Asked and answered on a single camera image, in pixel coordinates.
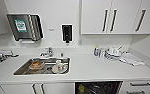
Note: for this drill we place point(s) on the steel paper towel dispenser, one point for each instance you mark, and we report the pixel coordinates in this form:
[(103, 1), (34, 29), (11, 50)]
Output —
[(26, 28)]

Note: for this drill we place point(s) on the steel dishwasher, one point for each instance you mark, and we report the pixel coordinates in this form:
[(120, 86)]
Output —
[(101, 88)]

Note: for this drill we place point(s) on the white base cabinet door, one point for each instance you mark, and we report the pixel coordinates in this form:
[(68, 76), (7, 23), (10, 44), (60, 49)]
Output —
[(17, 89), (59, 88)]

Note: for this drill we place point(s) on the chrome faucet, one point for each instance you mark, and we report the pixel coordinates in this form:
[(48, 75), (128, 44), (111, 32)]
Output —
[(48, 52)]

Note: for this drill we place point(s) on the stack of white plates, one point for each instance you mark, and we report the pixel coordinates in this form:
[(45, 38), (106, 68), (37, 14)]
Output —
[(111, 57)]

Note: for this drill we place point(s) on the white cup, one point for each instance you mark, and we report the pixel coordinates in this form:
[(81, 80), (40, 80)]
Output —
[(112, 50)]

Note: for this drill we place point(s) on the round sink drain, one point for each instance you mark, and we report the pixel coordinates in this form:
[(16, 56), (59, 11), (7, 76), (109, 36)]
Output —
[(48, 69)]

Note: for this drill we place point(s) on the stainless steel sink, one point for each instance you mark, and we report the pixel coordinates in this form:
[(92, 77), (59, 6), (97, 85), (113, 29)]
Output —
[(21, 70)]

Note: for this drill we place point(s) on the small white bottle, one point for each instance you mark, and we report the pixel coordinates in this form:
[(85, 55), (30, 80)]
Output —
[(101, 53)]

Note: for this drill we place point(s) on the blue dish soap bottle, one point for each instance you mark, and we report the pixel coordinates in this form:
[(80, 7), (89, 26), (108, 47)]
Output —
[(96, 51)]

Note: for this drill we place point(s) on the white mug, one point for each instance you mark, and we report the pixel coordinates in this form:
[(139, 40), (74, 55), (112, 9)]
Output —
[(60, 65)]

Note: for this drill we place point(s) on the black soap dispenser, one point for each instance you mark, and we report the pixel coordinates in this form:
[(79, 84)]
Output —
[(67, 33)]

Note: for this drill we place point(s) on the small chrome sink knob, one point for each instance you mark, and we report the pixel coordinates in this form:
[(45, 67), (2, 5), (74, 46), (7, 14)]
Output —
[(61, 55)]

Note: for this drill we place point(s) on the small wall label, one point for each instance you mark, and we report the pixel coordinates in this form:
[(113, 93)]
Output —
[(51, 29)]

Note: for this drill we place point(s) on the white saucer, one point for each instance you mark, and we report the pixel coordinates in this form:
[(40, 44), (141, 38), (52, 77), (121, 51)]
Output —
[(66, 70)]

